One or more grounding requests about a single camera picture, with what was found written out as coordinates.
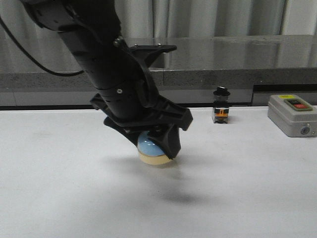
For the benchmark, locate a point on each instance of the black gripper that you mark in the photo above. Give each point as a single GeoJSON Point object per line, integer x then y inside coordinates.
{"type": "Point", "coordinates": [127, 94]}

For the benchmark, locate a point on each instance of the blue and cream desk bell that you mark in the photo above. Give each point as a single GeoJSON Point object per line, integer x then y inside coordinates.
{"type": "Point", "coordinates": [149, 152]}

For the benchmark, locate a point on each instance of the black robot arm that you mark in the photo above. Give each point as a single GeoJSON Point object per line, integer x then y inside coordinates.
{"type": "Point", "coordinates": [79, 23]}

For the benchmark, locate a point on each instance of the grey curtain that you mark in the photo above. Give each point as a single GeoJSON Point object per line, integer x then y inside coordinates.
{"type": "Point", "coordinates": [215, 18]}

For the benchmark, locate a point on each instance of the grey granite counter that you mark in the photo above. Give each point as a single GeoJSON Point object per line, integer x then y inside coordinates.
{"type": "Point", "coordinates": [251, 67]}

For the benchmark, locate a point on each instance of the grey push button box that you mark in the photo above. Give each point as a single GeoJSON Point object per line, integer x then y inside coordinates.
{"type": "Point", "coordinates": [293, 115]}

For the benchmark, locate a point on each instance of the black selector switch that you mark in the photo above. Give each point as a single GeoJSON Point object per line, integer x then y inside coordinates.
{"type": "Point", "coordinates": [220, 111]}

